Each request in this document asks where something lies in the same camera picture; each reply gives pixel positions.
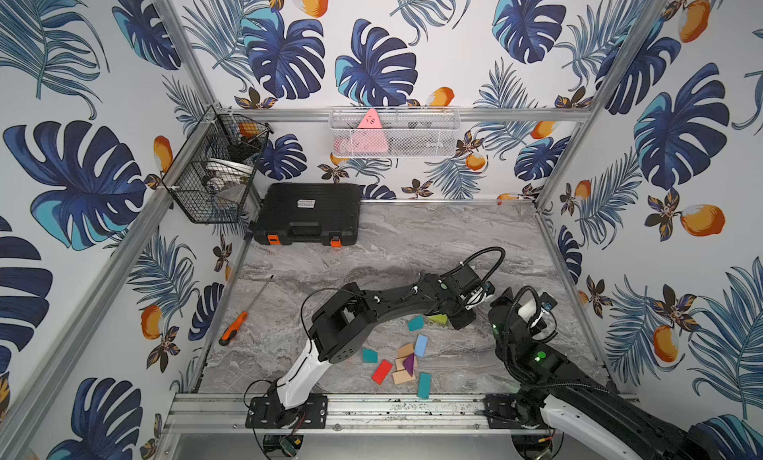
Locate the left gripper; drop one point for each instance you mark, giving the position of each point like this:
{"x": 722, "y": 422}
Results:
{"x": 462, "y": 314}

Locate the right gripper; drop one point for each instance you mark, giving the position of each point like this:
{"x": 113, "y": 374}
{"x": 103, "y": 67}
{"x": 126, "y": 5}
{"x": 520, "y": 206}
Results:
{"x": 505, "y": 302}

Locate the lime green block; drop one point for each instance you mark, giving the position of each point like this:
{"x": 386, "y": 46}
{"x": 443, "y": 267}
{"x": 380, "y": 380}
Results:
{"x": 441, "y": 320}

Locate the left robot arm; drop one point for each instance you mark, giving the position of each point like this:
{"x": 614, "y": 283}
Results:
{"x": 341, "y": 326}

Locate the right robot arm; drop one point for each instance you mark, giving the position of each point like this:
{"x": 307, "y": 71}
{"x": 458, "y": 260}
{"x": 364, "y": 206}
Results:
{"x": 555, "y": 394}

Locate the teal block upper right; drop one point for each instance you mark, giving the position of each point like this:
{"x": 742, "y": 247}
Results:
{"x": 416, "y": 323}

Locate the light blue block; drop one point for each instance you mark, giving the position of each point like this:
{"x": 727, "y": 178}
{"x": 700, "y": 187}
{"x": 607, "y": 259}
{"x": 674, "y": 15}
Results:
{"x": 420, "y": 346}

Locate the purple triangle block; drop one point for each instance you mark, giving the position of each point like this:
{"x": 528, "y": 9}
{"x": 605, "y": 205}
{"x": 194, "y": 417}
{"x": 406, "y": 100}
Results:
{"x": 409, "y": 364}

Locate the natural wood block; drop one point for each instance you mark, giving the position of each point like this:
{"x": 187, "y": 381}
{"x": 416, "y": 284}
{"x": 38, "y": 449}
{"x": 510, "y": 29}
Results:
{"x": 402, "y": 376}

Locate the small teal block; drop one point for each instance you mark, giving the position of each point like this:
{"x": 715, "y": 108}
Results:
{"x": 369, "y": 356}

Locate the red block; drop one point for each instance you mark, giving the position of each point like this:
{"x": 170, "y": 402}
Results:
{"x": 382, "y": 371}

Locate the black tool case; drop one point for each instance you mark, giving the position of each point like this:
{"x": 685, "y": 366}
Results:
{"x": 309, "y": 213}

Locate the pink triangle sign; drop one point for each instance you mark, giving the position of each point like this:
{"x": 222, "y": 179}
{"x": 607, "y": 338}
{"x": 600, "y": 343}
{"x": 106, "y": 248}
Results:
{"x": 369, "y": 137}

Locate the teal block near rail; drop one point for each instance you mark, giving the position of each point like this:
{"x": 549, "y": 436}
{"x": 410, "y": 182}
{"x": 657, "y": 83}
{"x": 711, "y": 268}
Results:
{"x": 424, "y": 386}

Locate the white wire shelf basket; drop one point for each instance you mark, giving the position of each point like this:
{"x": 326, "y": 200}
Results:
{"x": 413, "y": 132}

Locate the orange handled screwdriver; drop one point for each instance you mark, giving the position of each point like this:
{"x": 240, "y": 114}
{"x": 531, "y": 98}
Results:
{"x": 234, "y": 328}

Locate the black wire basket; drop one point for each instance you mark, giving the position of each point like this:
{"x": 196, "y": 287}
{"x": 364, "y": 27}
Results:
{"x": 218, "y": 166}

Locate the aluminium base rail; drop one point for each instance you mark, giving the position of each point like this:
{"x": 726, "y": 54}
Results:
{"x": 354, "y": 413}

